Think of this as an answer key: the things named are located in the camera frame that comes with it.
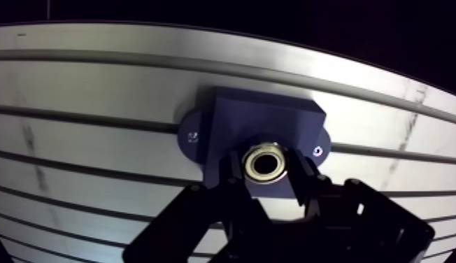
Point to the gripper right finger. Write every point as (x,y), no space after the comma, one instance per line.
(360,227)

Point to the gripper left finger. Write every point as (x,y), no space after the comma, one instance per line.
(184,224)

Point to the steel bearing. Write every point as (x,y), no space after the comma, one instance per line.
(265,164)

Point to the dark blue-grey housing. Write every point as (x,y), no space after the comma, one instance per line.
(250,121)

